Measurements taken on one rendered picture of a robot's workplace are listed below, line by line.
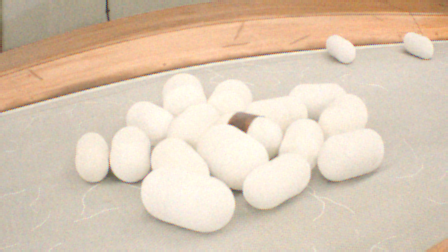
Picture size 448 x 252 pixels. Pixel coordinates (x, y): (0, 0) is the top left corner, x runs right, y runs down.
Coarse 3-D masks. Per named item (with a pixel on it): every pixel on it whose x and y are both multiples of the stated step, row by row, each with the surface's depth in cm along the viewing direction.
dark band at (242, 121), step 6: (234, 114) 31; (240, 114) 31; (246, 114) 31; (252, 114) 31; (228, 120) 31; (234, 120) 31; (240, 120) 31; (246, 120) 31; (252, 120) 31; (234, 126) 31; (240, 126) 31; (246, 126) 31; (246, 132) 30
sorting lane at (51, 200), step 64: (256, 64) 46; (320, 64) 46; (384, 64) 46; (0, 128) 37; (64, 128) 37; (384, 128) 34; (0, 192) 28; (64, 192) 29; (128, 192) 29; (320, 192) 28; (384, 192) 27
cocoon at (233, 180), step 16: (208, 128) 30; (224, 128) 29; (208, 144) 29; (224, 144) 28; (240, 144) 28; (256, 144) 28; (208, 160) 29; (224, 160) 28; (240, 160) 27; (256, 160) 28; (224, 176) 28; (240, 176) 28
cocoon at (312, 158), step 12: (300, 120) 30; (312, 120) 31; (288, 132) 30; (300, 132) 29; (312, 132) 29; (288, 144) 29; (300, 144) 29; (312, 144) 29; (312, 156) 29; (312, 168) 29
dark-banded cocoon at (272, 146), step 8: (232, 112) 32; (224, 120) 31; (256, 120) 31; (264, 120) 31; (272, 120) 31; (256, 128) 30; (264, 128) 30; (272, 128) 30; (280, 128) 31; (256, 136) 30; (264, 136) 30; (272, 136) 30; (280, 136) 31; (264, 144) 30; (272, 144) 30; (280, 144) 31; (272, 152) 31
